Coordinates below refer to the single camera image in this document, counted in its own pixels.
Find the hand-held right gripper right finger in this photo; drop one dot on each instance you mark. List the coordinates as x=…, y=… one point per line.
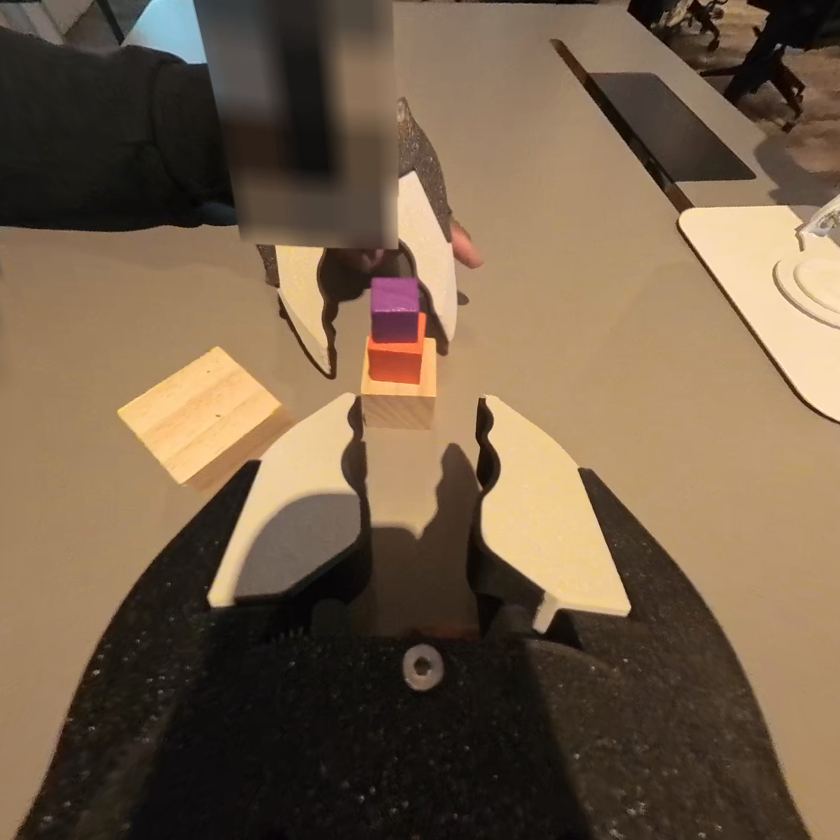
x=544, y=518

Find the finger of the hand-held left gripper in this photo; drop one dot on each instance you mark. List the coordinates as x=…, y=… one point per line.
x=303, y=295
x=430, y=236

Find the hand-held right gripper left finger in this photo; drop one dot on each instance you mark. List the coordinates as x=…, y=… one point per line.
x=289, y=485

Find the purple wooden cube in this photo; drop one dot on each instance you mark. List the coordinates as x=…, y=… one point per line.
x=395, y=308

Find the orange wooden cube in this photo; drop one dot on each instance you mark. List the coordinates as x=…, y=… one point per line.
x=394, y=364

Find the small natural wooden cube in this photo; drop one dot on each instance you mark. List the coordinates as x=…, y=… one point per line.
x=397, y=410

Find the person's left forearm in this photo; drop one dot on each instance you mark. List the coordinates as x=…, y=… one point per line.
x=98, y=138

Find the person's left hand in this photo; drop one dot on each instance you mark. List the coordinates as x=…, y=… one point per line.
x=467, y=246

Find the large natural wooden block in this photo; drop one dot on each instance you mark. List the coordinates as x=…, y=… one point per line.
x=203, y=410

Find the black inset panel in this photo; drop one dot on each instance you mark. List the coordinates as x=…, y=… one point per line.
x=676, y=131

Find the black office chair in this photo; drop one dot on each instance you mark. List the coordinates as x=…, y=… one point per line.
x=682, y=16

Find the white monitor stand base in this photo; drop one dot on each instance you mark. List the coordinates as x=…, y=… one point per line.
x=735, y=262

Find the white round dish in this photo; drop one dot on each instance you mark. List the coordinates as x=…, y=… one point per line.
x=810, y=285

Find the black office chair base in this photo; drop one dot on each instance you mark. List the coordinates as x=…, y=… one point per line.
x=768, y=59

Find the clear plastic container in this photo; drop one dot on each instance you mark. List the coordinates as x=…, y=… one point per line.
x=823, y=223

